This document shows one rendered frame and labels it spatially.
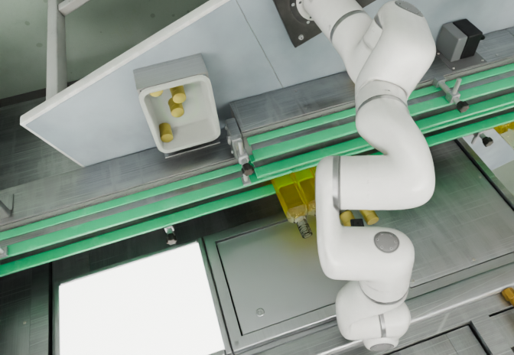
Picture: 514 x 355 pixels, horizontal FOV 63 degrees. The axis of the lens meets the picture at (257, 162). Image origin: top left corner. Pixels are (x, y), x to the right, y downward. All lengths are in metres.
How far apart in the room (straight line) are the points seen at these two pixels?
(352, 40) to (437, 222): 0.69
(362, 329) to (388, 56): 0.51
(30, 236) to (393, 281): 0.91
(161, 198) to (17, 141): 0.80
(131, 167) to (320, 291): 0.62
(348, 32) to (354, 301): 0.52
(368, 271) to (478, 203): 0.83
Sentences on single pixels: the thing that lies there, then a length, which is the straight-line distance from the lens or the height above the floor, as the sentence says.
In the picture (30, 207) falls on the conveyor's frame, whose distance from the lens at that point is 1.27.
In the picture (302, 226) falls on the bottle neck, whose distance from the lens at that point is 1.10.
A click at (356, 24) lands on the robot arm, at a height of 0.97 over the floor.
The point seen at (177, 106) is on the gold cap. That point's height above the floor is 0.81.
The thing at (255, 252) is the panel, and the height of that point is 1.08.
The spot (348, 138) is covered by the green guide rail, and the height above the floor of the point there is 0.93.
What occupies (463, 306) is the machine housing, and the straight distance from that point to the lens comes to 1.26.
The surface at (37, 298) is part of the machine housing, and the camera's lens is 1.38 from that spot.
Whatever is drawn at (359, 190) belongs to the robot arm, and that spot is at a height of 1.33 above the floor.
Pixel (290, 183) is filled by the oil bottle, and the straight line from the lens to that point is 1.15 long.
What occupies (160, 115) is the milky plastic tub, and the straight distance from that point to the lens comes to 1.15.
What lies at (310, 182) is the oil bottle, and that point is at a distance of 1.15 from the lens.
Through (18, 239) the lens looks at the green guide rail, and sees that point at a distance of 1.26.
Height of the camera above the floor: 1.63
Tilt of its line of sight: 38 degrees down
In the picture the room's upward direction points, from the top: 158 degrees clockwise
